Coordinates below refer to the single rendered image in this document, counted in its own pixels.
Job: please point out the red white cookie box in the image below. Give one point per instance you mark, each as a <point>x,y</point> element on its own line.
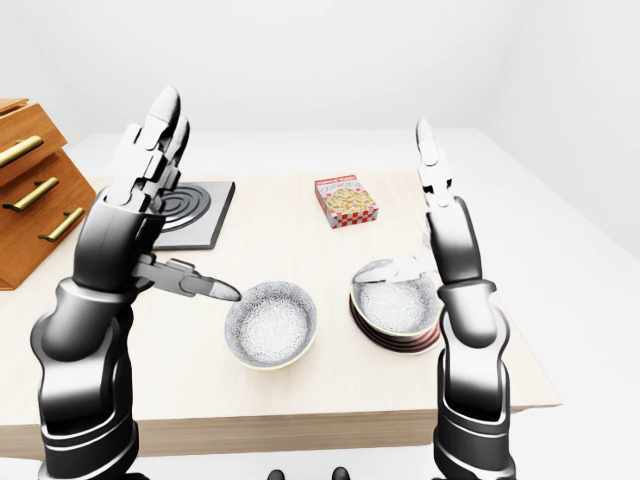
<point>347,200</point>

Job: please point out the flat dark stove plate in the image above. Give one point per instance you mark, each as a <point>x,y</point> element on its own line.
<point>210,215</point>

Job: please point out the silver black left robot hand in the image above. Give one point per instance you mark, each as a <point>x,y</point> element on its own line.
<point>112,240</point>

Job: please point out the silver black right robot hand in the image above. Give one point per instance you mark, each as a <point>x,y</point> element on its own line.
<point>456,245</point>

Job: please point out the small dark rounded shape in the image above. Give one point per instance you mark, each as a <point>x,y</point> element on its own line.
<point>341,474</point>
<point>276,475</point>

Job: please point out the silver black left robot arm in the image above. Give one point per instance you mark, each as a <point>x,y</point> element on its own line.
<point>85,360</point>

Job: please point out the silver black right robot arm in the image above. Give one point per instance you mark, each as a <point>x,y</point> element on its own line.
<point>472,360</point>

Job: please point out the wooden cabinet with drawers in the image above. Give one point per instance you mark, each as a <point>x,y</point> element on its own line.
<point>20,260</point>

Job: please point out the wooden drawer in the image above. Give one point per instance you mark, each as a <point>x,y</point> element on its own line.
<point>65,170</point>
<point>47,125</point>
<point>30,250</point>

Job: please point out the plate with red rings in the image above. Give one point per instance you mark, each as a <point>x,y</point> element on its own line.
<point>395,342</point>

